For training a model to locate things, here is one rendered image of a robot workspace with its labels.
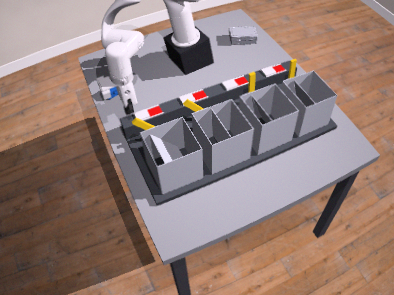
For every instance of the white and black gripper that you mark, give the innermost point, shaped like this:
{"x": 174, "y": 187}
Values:
{"x": 125, "y": 96}

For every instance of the blue box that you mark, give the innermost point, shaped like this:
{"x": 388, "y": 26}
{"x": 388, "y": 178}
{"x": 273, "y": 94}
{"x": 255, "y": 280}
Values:
{"x": 113, "y": 93}

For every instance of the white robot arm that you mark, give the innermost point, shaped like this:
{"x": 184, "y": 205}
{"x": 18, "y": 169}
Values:
{"x": 121, "y": 45}

